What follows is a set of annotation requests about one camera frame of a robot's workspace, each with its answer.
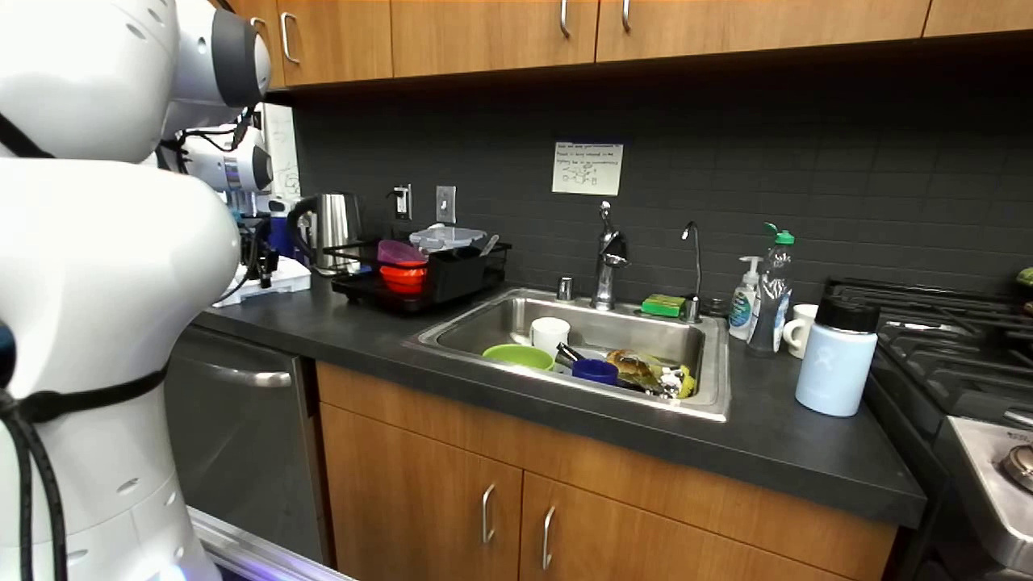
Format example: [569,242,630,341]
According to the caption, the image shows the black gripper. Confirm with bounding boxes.
[239,207,281,286]

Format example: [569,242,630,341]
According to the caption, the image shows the white box lid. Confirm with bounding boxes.
[236,255,313,294]

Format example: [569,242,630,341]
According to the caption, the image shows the white boxed case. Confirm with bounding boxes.
[222,276,317,309]

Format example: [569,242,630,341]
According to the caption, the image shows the purple container lid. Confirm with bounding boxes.
[373,237,432,270]

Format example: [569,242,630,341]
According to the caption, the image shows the wooden under-counter panel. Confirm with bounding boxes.
[313,358,900,555]

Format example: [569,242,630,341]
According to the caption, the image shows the chrome kitchen faucet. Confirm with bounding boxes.
[590,198,631,314]

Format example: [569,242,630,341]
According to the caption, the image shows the blue container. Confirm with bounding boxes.
[265,209,300,257]

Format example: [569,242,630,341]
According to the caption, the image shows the red bowl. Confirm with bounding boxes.
[377,260,432,298]

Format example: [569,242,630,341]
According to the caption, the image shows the clear plastic container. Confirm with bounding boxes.
[405,218,502,260]

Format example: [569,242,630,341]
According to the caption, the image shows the black dish rack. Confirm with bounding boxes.
[330,237,517,320]

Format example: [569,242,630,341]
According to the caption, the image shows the wooden upper cabinet door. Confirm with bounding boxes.
[386,0,599,81]
[594,0,937,65]
[920,0,1033,41]
[251,0,397,94]

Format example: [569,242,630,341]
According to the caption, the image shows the green plastic bowl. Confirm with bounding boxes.
[479,338,557,377]

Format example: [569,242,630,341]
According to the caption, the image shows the narrow wooden lower cabinet door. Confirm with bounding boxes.
[317,401,525,581]

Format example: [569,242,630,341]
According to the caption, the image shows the white cup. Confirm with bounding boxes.
[525,314,573,358]

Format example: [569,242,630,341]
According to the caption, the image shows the black sink utensil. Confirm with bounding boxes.
[553,338,590,371]

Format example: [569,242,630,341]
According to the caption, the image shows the stainless steel sink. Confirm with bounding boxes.
[402,284,736,426]

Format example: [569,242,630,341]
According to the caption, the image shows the dishes in sink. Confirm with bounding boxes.
[604,347,700,404]

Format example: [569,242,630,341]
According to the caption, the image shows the green sponge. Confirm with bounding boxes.
[639,292,695,324]

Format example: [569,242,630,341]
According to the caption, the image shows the small chrome spout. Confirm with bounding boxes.
[678,218,709,327]

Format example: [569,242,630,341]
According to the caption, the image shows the clear hand soap bottle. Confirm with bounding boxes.
[727,251,767,347]

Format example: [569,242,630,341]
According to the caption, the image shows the wide wooden lower cabinet door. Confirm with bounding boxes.
[517,468,898,581]

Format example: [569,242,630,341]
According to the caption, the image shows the green-capped dish soap bottle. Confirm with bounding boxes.
[752,218,801,358]

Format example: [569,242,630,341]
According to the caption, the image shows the white mug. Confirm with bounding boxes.
[791,294,883,423]
[777,299,823,361]

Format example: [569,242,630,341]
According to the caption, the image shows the black gas stove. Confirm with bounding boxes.
[820,276,1033,581]

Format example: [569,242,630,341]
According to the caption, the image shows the large white wall poster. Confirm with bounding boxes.
[261,101,305,209]

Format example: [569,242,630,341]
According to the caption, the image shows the wall light switch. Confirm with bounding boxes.
[432,181,462,227]

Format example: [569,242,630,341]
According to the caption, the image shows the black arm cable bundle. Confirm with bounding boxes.
[0,366,175,581]

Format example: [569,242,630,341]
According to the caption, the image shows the metal cabinet door handle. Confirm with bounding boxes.
[475,477,499,548]
[536,496,560,574]

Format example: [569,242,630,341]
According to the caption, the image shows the white paper wall notice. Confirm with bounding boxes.
[547,135,630,199]

